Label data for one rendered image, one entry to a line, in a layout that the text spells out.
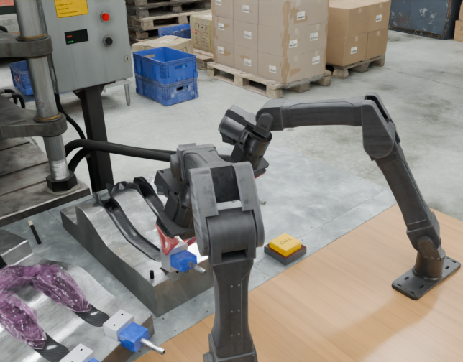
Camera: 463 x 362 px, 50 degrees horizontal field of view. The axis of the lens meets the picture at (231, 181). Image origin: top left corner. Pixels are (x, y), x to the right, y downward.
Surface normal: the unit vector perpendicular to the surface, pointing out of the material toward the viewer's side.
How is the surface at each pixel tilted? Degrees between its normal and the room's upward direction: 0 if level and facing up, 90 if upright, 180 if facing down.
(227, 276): 91
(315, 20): 81
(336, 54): 90
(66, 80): 90
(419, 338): 0
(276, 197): 0
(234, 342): 91
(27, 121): 0
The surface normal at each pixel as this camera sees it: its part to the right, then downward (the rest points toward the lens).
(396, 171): -0.25, 0.52
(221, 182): 0.23, 0.21
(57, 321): 0.36, -0.69
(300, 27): 0.59, 0.25
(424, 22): -0.82, 0.29
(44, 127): 0.06, 0.46
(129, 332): -0.03, -0.88
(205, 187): 0.18, -0.23
